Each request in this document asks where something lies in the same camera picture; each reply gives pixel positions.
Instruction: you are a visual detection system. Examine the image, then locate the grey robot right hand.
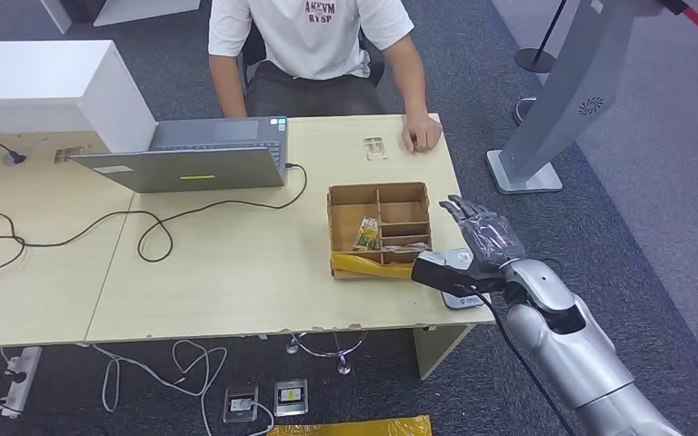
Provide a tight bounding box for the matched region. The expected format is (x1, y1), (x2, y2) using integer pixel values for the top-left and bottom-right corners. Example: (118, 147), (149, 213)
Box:
(438, 193), (526, 273)

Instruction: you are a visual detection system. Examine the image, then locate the person's left hand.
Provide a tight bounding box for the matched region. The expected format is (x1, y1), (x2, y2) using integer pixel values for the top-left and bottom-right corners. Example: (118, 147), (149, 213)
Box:
(400, 110), (444, 154)

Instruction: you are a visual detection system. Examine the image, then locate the ID card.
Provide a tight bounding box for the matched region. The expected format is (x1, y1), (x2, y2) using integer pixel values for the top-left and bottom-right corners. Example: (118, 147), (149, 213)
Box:
(363, 136), (388, 162)

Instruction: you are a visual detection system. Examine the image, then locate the grey card reader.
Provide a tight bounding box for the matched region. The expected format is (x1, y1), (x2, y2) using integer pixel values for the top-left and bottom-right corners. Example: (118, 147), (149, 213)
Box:
(437, 247), (487, 312)

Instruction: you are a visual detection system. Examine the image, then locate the green yellow card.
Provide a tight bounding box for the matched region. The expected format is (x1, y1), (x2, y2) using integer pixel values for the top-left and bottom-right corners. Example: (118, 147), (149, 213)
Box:
(353, 217), (381, 253)

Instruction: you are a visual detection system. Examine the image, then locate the person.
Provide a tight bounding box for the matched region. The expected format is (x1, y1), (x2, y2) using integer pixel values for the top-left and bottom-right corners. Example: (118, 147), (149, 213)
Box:
(207, 0), (444, 154)

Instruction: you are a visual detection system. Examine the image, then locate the cardboard divided organizer box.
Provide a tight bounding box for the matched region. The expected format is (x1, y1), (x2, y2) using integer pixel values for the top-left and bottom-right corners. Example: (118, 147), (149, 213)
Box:
(326, 182), (434, 282)

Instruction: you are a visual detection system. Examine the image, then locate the desk leg panel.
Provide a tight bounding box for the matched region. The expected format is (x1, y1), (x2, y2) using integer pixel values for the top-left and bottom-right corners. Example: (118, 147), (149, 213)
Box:
(413, 325), (476, 382)

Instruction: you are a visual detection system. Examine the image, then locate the grey kiosk stand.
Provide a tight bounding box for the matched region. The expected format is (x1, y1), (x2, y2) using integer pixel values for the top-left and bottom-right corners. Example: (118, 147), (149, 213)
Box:
(485, 0), (667, 196)

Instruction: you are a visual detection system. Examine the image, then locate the grey laptop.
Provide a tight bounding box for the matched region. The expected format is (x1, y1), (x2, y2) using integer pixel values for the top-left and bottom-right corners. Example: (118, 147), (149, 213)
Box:
(67, 115), (291, 195)

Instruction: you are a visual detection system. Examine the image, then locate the yellow plastic bag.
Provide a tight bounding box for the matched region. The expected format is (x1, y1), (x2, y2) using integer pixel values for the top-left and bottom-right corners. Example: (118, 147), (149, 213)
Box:
(266, 415), (434, 436)

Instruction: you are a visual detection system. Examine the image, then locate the floor socket yellow label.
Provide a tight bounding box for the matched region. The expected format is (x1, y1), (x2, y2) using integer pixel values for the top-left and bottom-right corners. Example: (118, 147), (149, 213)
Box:
(273, 378), (311, 419)

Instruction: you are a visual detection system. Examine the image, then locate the floor socket with plug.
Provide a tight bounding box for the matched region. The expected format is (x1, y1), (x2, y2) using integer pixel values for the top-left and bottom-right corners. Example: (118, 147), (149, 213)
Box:
(223, 384), (261, 425)

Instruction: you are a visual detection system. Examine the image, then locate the white furniture base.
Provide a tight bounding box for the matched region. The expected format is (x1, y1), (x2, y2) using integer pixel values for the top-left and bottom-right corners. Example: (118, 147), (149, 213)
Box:
(40, 0), (204, 35)

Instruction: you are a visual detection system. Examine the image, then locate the white desk partition box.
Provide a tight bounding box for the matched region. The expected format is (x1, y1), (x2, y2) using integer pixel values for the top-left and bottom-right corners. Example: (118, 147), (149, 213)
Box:
(0, 40), (158, 154)

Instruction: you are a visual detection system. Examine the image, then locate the white power strip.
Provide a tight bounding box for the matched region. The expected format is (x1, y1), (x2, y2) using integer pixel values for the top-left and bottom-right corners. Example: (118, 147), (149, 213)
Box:
(0, 345), (44, 419)

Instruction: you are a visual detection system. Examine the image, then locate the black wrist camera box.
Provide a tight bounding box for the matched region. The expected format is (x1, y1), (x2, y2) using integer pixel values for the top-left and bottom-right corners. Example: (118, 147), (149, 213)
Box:
(410, 251), (508, 298)

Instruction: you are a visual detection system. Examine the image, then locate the grey cable loop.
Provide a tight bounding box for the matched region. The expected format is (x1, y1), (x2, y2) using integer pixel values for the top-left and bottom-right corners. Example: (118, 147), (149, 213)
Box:
(513, 97), (541, 128)

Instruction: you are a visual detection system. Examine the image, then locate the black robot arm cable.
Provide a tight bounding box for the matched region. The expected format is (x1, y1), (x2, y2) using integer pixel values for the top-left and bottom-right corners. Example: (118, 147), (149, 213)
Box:
(474, 288), (577, 436)

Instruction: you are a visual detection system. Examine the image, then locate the black stanchion post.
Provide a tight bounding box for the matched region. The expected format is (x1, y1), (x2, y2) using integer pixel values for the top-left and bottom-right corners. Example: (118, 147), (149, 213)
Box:
(513, 0), (569, 75)

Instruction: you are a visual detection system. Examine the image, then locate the black laptop power cable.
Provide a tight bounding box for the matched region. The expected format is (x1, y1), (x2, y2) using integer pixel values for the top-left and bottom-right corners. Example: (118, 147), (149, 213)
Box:
(0, 163), (309, 283)

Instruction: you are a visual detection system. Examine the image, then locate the white floor cable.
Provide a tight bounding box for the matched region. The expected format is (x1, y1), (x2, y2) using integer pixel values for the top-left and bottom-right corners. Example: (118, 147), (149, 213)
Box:
(76, 340), (276, 436)

